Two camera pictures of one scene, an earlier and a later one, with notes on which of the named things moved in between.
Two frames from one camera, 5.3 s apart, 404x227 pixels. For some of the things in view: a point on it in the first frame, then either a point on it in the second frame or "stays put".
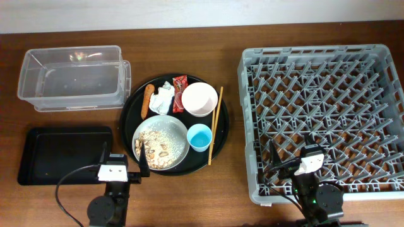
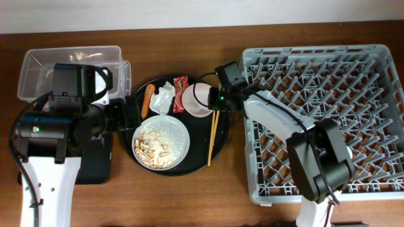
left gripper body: (134, 178) to (118, 116)
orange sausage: (149, 89) stays put
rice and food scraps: (162, 146) stays put
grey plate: (166, 140) stays put
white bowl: (199, 99) stays put
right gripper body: (288, 171) to (218, 97)
